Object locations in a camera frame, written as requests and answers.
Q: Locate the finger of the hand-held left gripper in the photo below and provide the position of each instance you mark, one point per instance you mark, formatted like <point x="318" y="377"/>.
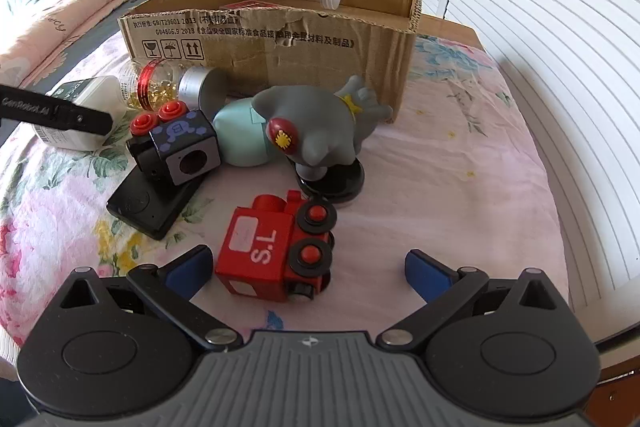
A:
<point x="75" y="119"/>

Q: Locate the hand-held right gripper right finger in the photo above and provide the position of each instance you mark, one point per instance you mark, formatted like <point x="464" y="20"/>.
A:
<point x="425" y="274"/>

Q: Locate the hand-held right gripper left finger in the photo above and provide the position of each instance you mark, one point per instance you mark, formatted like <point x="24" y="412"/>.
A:
<point x="192" y="269"/>

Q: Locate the green and white packet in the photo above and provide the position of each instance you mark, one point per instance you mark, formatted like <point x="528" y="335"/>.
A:
<point x="100" y="94"/>

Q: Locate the red toy train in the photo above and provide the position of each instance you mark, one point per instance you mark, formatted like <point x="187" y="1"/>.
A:
<point x="255" y="252"/>

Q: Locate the black device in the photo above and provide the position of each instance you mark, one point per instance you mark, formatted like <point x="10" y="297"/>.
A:
<point x="145" y="207"/>

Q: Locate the yellow capsule bottle silver lid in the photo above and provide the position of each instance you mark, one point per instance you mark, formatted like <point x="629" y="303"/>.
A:
<point x="160" y="89"/>

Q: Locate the black cube toy red buttons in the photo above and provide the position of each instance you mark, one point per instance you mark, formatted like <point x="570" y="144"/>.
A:
<point x="185" y="142"/>

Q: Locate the mint green case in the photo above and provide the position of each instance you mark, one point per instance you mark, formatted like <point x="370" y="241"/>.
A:
<point x="240" y="137"/>

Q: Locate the grey elephant figurine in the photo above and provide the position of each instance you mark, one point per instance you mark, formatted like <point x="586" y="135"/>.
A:
<point x="310" y="117"/>

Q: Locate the cardboard box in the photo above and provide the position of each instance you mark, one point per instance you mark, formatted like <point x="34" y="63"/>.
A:
<point x="300" y="67"/>

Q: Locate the pink floral bedsheet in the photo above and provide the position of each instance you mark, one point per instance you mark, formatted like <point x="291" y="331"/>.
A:
<point x="450" y="187"/>

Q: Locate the pink floral pillow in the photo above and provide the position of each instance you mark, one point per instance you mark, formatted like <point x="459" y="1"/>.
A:
<point x="75" y="22"/>

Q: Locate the white louvred doors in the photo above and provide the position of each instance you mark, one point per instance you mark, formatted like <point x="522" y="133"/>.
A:
<point x="550" y="32"/>

